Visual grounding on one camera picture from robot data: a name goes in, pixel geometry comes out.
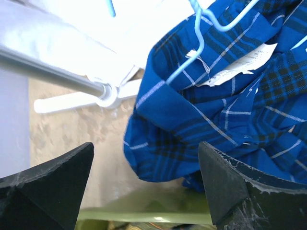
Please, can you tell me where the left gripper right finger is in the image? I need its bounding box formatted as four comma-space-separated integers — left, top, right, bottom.
198, 142, 307, 230

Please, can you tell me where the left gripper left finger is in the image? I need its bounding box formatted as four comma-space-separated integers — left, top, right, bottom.
0, 142, 94, 230

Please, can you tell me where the blue plaid shirt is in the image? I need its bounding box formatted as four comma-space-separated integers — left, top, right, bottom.
123, 0, 307, 192

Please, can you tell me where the light blue wire hanger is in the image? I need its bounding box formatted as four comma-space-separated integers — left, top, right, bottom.
166, 0, 301, 85

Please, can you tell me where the olive green laundry bin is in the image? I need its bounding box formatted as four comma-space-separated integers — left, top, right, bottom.
75, 186, 216, 230

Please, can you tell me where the white clothes rack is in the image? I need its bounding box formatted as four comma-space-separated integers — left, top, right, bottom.
0, 46, 142, 114

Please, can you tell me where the light blue hangers bunch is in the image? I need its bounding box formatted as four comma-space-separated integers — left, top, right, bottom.
106, 0, 116, 17

